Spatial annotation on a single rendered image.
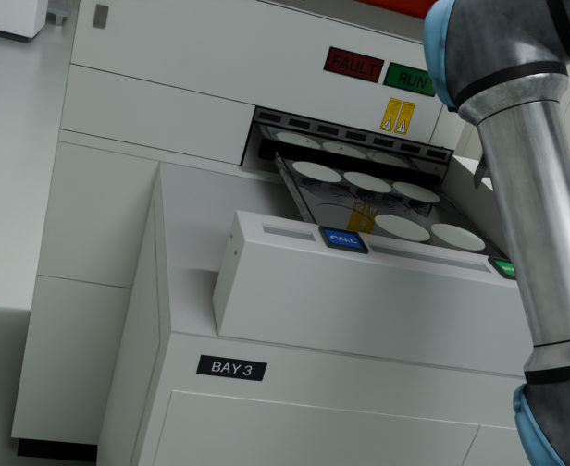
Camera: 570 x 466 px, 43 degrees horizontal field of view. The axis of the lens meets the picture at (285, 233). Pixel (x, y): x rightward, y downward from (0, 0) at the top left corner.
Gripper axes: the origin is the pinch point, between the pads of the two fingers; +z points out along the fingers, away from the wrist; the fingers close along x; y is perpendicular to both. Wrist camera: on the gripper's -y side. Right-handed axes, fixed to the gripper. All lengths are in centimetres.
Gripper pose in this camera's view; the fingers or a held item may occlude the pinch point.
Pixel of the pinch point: (475, 180)
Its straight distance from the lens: 135.9
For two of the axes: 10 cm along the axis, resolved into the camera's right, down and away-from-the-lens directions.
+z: -2.7, 8.9, 3.7
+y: 9.2, 3.5, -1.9
